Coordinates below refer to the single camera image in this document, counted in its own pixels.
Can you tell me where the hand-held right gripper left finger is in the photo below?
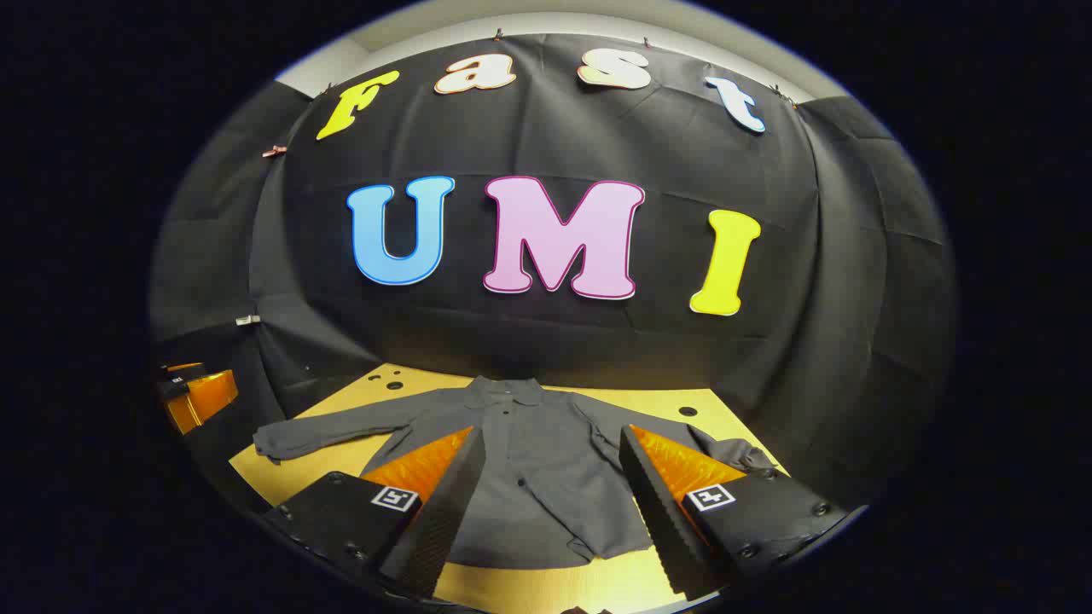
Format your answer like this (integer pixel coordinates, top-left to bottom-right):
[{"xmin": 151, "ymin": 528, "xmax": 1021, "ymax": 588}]
[{"xmin": 263, "ymin": 425, "xmax": 488, "ymax": 600}]

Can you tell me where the black backdrop cloth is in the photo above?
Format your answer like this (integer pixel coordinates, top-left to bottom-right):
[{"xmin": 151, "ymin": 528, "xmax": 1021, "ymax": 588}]
[{"xmin": 149, "ymin": 32, "xmax": 956, "ymax": 513}]

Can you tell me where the grey long-sleeved shirt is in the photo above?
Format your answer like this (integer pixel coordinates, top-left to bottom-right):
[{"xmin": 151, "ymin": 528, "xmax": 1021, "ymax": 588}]
[{"xmin": 253, "ymin": 376, "xmax": 779, "ymax": 571}]

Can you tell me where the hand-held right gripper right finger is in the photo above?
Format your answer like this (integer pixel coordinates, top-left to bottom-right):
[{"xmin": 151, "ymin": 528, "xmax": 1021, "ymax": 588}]
[{"xmin": 619, "ymin": 424, "xmax": 849, "ymax": 600}]

